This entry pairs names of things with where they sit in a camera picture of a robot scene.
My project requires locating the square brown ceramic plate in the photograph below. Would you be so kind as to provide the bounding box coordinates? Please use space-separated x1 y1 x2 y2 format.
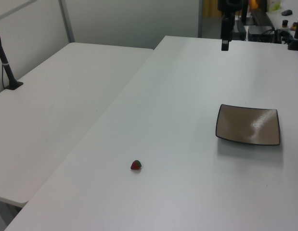
215 103 281 146

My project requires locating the black power adapter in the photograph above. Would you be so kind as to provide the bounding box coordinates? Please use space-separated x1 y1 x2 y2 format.
232 20 247 39

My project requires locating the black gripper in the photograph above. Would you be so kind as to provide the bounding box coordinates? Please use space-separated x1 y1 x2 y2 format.
217 0 243 51

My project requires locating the black keyboard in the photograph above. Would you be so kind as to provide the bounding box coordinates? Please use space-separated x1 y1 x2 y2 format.
250 9 276 26

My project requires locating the black electronics box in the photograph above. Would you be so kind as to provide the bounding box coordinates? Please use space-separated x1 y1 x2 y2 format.
247 25 276 43

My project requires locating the black clamp mount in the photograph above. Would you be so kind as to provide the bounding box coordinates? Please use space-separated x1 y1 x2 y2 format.
275 4 298 51

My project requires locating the black camera stand pole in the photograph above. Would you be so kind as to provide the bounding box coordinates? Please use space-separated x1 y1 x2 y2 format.
0 24 24 91

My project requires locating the grey metal partition post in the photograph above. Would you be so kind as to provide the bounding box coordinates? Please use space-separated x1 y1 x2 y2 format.
58 0 76 44

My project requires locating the red strawberry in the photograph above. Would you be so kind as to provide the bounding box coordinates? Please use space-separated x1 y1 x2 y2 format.
130 159 143 171

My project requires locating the yellow panel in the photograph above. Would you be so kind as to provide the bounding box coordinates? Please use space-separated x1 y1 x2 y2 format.
203 0 223 18

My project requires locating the grey metal frame post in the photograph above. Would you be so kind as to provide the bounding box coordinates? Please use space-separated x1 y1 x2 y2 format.
197 0 204 38

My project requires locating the green white carton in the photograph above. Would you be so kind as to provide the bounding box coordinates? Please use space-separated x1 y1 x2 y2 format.
267 0 282 12

